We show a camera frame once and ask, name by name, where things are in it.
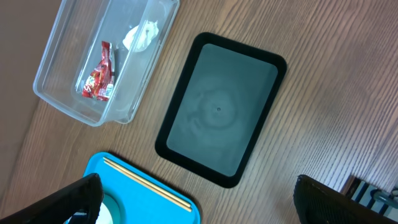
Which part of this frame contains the black tray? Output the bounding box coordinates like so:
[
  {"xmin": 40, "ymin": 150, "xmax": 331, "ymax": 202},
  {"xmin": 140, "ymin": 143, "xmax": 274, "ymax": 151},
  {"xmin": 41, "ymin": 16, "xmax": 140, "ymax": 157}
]
[{"xmin": 155, "ymin": 32, "xmax": 287, "ymax": 188}]

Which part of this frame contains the red snack wrapper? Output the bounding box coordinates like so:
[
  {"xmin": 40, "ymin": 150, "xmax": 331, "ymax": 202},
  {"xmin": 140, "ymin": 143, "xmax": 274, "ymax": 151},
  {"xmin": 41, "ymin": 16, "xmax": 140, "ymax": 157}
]
[{"xmin": 82, "ymin": 41, "xmax": 115, "ymax": 101}]

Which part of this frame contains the teal serving tray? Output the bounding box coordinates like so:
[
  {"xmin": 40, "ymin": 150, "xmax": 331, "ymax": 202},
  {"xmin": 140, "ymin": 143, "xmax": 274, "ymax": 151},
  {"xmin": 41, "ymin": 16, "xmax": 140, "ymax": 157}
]
[{"xmin": 84, "ymin": 152, "xmax": 201, "ymax": 224}]

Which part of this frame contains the wooden chopstick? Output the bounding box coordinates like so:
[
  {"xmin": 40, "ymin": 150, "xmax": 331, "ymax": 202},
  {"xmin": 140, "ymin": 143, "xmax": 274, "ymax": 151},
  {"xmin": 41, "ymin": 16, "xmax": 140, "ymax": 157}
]
[
  {"xmin": 103, "ymin": 156, "xmax": 192, "ymax": 208},
  {"xmin": 103, "ymin": 159, "xmax": 193, "ymax": 213}
]

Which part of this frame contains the clear plastic bin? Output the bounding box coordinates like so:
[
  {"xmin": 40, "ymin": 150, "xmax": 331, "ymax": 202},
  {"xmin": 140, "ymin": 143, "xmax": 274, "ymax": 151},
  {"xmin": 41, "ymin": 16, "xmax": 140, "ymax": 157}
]
[{"xmin": 33, "ymin": 0, "xmax": 180, "ymax": 126}]

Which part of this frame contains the grey-green bowl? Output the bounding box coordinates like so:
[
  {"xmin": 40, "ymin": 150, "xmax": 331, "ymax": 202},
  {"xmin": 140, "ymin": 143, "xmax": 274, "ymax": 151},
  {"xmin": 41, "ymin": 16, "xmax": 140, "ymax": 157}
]
[{"xmin": 62, "ymin": 194, "xmax": 122, "ymax": 224}]

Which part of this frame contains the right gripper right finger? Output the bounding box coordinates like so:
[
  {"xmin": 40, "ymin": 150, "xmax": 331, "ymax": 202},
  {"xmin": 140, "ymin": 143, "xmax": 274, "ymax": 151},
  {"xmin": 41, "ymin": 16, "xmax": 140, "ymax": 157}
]
[{"xmin": 293, "ymin": 175, "xmax": 395, "ymax": 224}]

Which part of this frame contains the right wooden chopstick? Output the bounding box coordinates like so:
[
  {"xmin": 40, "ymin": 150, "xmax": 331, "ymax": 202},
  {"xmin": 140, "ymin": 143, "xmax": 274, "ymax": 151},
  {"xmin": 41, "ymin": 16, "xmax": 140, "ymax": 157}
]
[{"xmin": 103, "ymin": 156, "xmax": 192, "ymax": 208}]

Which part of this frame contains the white napkin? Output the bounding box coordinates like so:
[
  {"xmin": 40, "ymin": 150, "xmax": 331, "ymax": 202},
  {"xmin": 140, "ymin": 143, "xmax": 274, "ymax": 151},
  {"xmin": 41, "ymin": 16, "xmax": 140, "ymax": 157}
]
[{"xmin": 122, "ymin": 20, "xmax": 159, "ymax": 52}]

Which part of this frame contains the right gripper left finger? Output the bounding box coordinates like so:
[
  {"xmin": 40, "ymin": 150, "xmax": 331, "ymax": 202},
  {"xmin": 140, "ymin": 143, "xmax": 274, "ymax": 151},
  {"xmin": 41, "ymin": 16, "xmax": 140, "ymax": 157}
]
[{"xmin": 1, "ymin": 173, "xmax": 104, "ymax": 224}]

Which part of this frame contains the left wooden chopstick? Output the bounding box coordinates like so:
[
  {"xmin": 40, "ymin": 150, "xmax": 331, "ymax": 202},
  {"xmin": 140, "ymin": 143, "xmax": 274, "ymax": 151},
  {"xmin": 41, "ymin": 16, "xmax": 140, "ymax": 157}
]
[{"xmin": 103, "ymin": 159, "xmax": 193, "ymax": 213}]

